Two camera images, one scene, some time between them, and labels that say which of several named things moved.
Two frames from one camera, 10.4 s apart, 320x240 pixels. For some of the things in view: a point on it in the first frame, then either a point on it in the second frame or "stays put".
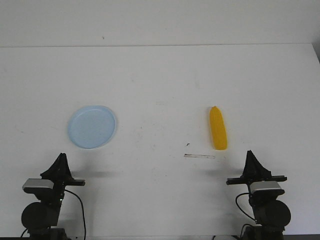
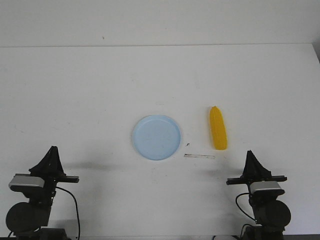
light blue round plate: x=92 y=127 → x=156 y=137
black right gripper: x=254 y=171 stays put
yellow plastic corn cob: x=218 y=129 stays put
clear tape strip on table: x=199 y=156 stays put
